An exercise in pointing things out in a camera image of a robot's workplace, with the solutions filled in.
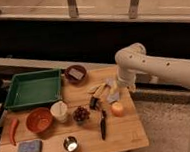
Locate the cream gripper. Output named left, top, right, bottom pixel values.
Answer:
left=107, top=76, right=137, bottom=96

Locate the red chili pepper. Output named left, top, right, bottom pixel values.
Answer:
left=9, top=119, right=19, bottom=146

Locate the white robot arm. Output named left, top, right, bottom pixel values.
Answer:
left=115, top=43, right=190, bottom=152

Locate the dark brown bowl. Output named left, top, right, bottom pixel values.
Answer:
left=64, top=65, right=86, bottom=84

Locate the grey block in bowl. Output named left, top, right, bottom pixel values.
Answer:
left=68, top=68, right=84, bottom=80

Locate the red bowl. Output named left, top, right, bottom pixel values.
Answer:
left=25, top=107, right=53, bottom=134

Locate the grey cloth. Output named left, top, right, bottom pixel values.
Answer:
left=104, top=76, right=123, bottom=105

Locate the white cup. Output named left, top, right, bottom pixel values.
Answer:
left=50, top=100, right=69, bottom=123

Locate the small metal cup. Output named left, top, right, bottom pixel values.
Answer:
left=63, top=136, right=79, bottom=152

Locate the green plastic tray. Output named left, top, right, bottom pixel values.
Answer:
left=5, top=69, right=62, bottom=111

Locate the blue sponge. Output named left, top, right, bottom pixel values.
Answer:
left=17, top=140, right=42, bottom=152

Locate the wooden handled brush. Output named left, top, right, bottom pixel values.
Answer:
left=89, top=83, right=105, bottom=110

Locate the black handled knife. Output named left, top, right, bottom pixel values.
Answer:
left=100, top=110, right=107, bottom=140

